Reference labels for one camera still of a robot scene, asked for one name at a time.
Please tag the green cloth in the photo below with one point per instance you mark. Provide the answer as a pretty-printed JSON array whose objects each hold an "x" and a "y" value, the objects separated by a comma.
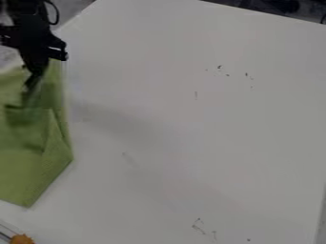
[{"x": 29, "y": 152}]

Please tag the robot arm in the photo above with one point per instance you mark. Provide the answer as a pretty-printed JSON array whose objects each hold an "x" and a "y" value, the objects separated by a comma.
[{"x": 25, "y": 9}]

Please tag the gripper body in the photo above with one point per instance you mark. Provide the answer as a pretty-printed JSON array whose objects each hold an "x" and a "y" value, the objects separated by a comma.
[{"x": 36, "y": 44}]

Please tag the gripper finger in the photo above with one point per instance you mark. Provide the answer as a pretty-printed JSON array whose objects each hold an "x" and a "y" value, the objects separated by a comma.
[{"x": 33, "y": 81}]

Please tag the orange toy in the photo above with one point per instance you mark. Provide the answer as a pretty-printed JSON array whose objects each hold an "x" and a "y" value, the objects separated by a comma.
[{"x": 21, "y": 239}]

